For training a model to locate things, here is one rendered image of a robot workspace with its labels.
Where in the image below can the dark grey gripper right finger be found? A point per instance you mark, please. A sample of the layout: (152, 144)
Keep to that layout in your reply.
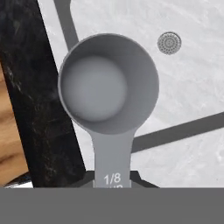
(140, 180)

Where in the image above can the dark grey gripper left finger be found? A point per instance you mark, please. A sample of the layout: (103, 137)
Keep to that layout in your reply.
(86, 180)

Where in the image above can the grey measuring cup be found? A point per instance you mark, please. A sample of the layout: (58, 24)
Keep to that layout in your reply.
(108, 87)

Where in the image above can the white marble double sink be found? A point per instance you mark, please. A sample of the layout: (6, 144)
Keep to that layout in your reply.
(186, 87)

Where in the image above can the round metal sink drain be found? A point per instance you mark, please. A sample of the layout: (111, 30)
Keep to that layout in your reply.
(169, 43)

